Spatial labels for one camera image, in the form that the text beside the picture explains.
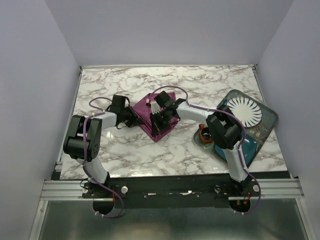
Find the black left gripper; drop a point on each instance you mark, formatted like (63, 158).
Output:
(135, 121)

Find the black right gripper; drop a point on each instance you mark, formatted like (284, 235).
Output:
(156, 127)

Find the purple cloth napkin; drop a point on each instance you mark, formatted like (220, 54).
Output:
(143, 112)

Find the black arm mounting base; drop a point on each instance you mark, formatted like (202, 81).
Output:
(176, 191)

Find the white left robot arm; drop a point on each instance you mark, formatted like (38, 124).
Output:
(83, 139)

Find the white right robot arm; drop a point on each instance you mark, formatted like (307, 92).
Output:
(226, 130)

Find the orange patterned mug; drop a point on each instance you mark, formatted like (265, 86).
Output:
(204, 134)

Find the white blue striped plate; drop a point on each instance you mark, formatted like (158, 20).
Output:
(246, 110)

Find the teal square plate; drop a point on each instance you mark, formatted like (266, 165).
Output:
(248, 147)

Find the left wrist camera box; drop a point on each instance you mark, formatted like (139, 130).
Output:
(118, 103)

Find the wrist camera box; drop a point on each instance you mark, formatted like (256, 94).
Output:
(118, 103)
(164, 100)

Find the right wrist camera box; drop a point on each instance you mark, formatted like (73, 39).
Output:
(164, 100)

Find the aluminium frame rail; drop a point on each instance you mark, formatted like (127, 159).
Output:
(70, 190)

